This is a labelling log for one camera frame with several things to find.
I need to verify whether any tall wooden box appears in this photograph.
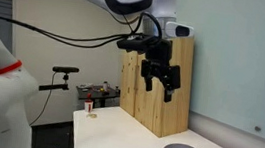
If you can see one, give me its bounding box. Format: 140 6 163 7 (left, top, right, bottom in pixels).
113 29 199 142

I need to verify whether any thin black camera cable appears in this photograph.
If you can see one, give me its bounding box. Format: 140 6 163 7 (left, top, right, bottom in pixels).
29 69 57 129

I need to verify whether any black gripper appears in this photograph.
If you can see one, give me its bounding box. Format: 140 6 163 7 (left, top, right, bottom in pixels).
137 37 186 105

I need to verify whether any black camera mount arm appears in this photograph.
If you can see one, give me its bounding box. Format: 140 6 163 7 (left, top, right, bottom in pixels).
38 70 72 95

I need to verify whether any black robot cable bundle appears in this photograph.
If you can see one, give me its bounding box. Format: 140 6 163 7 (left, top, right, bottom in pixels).
0 0 165 58

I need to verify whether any black stereo camera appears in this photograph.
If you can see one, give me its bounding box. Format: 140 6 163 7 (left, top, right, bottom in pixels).
51 64 81 76

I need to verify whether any small white bottle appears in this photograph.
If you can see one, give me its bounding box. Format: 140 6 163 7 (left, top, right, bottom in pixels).
101 80 111 92

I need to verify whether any small red-capped bottle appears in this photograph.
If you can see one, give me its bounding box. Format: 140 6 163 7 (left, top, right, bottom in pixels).
83 92 96 114

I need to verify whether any glass whiteboard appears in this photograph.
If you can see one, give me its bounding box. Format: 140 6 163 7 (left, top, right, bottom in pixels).
160 0 265 144

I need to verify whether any black side table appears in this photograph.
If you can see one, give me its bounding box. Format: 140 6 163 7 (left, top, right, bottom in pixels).
73 82 122 116

